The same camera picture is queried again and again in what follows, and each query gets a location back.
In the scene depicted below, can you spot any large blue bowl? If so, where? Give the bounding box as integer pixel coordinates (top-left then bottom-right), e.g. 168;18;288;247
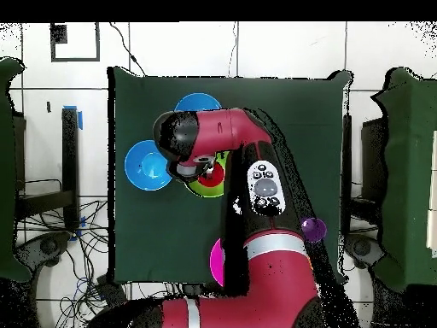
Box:
173;92;222;113
124;139;173;191

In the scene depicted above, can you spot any black stand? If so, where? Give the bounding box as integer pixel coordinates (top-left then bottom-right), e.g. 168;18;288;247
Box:
15;107;81;230

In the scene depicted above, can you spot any green covered side table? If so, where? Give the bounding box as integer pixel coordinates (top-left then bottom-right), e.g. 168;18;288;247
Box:
370;67;437;291
0;56;32;283

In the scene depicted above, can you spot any red cup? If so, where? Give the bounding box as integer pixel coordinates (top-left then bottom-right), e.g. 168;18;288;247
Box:
196;161;226;189

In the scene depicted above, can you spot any black power adapter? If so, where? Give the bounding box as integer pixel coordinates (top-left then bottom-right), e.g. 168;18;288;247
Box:
96;276;127;308

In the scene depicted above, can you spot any tangle of black cables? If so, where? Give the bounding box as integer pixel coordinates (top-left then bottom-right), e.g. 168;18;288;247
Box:
16;199;182;328

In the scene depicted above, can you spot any dark green tablecloth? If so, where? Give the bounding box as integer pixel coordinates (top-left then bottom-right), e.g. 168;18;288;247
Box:
107;66;354;286

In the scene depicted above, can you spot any black floor frame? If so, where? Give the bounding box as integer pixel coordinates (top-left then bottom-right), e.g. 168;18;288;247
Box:
50;21;101;63

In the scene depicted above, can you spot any thin black floor cable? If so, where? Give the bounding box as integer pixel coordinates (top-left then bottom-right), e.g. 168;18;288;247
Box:
108;21;148;77

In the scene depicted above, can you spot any black chair base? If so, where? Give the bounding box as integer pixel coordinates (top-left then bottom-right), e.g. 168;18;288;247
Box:
344;233;387;269
15;231;73;274

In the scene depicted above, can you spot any purple cup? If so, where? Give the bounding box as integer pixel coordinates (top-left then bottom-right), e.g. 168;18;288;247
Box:
300;217;328;244

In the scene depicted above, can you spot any pink bowl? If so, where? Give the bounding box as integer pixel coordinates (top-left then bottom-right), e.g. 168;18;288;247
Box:
208;237;226;287

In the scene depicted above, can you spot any green bowl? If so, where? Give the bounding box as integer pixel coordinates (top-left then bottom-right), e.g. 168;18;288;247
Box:
184;149;230;198

